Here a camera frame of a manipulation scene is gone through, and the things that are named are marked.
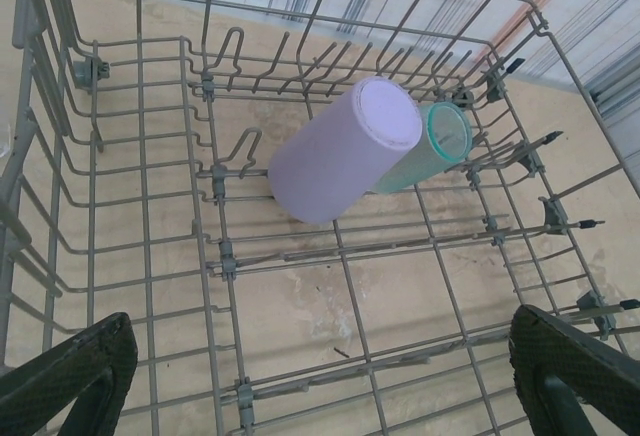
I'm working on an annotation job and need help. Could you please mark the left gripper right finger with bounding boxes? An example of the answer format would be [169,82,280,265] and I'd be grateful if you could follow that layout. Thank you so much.
[507,303,640,436]

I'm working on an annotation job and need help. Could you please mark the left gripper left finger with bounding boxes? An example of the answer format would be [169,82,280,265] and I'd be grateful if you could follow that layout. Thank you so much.
[0,310,140,436]

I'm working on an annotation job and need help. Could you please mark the teal textured plastic cup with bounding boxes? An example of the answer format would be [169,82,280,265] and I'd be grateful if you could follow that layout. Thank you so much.
[372,100,474,196]

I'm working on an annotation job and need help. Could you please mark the lilac tall cup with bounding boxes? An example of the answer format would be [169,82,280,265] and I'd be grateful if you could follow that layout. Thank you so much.
[267,75,424,227]

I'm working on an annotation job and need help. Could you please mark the grey wire dish rack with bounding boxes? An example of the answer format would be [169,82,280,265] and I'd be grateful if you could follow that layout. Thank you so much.
[0,0,640,436]

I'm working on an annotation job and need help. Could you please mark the aluminium side frame rail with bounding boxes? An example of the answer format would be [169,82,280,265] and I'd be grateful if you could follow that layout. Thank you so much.
[582,73,640,125]

